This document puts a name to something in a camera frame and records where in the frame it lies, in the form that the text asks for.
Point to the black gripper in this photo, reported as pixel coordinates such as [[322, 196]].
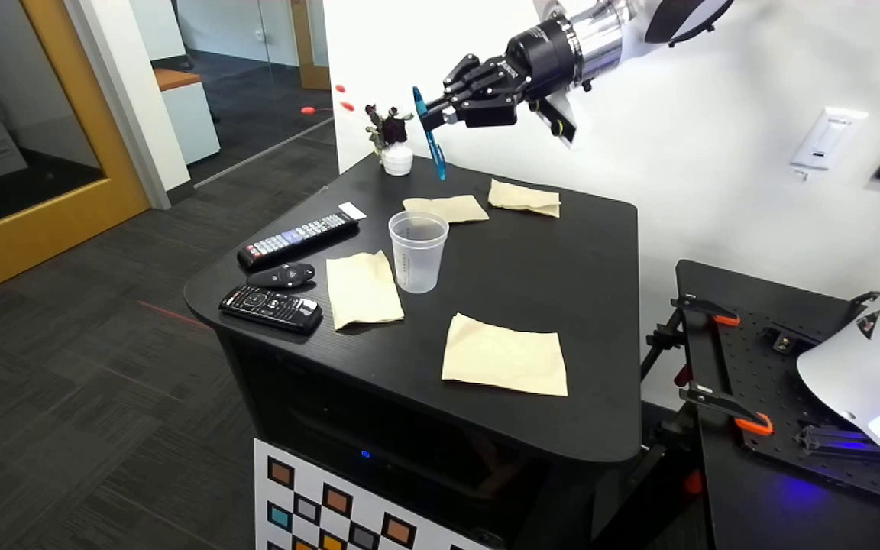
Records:
[[521, 78]]

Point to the blue green pen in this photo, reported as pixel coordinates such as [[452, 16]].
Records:
[[429, 138]]

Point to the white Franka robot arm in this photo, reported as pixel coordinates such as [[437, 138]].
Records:
[[868, 375]]

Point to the clear plastic cup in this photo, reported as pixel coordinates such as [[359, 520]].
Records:
[[417, 267]]

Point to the round white vase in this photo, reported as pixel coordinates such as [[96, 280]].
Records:
[[397, 163]]

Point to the flat beige paper napkin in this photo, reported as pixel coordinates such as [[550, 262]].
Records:
[[359, 295], [506, 354], [451, 207]]

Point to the crumpled beige paper napkin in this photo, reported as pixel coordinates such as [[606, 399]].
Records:
[[522, 198]]

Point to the small orange floor object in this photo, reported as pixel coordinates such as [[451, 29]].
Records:
[[308, 107]]

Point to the long black remote control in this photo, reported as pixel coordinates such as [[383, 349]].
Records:
[[298, 238]]

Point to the small oval black remote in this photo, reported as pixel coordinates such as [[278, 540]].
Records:
[[283, 277]]

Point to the white cabinet with wooden top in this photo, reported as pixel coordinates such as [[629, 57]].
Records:
[[191, 122]]

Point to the wide black remote control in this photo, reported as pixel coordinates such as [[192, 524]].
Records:
[[271, 310]]

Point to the black square table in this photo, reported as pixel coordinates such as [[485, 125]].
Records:
[[381, 406]]

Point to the small black block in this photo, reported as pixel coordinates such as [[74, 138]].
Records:
[[788, 340]]

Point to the colour checker calibration board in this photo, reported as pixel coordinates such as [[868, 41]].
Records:
[[303, 488]]

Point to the yellow wooden door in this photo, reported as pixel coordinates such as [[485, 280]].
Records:
[[54, 224]]

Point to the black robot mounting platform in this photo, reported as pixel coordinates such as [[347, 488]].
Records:
[[757, 488]]

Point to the grey door frame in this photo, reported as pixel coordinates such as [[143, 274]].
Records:
[[121, 102]]

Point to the white wall switch plate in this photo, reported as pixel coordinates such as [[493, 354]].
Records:
[[826, 138]]

